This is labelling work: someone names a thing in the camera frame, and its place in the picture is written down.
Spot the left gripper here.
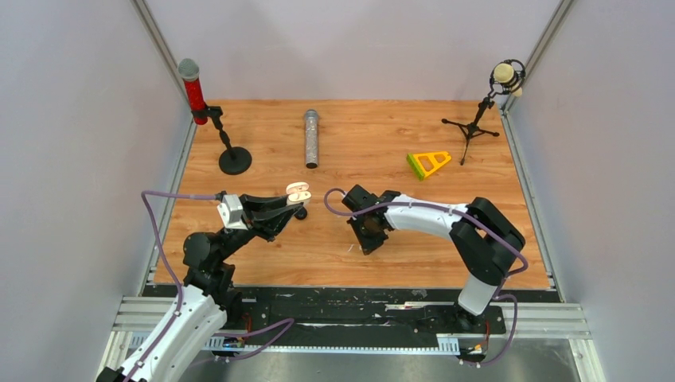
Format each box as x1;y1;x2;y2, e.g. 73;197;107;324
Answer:
217;193;302;263

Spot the white earbud case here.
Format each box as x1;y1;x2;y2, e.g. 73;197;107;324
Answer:
286;181;312;205

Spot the black earbud charging case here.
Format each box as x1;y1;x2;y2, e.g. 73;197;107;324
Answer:
295;208;308;220

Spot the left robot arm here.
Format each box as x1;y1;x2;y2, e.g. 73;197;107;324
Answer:
97;182;311;381

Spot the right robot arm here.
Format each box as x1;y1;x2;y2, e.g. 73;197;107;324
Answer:
341;185;528;333

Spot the green toy brick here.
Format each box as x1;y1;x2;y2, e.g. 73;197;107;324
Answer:
406;154;426;181

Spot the yellow triangular plastic piece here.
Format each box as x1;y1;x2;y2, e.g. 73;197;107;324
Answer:
414;151;451;180

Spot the silver glitter microphone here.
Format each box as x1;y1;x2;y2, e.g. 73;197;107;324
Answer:
304;109;319;169

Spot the red glitter microphone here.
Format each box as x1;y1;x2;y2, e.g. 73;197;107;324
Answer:
178;58;209;125

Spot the black tripod mic stand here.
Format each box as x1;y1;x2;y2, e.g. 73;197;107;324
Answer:
441;59;526;166

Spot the beige condenser microphone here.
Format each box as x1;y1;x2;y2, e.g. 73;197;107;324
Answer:
490;61;526;97

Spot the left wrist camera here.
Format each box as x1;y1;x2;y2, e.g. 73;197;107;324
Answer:
217;194;248;230

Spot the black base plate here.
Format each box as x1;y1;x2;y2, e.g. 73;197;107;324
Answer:
223;286;509;349

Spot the slotted cable duct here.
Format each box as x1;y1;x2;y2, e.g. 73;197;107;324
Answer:
200;332;461;355

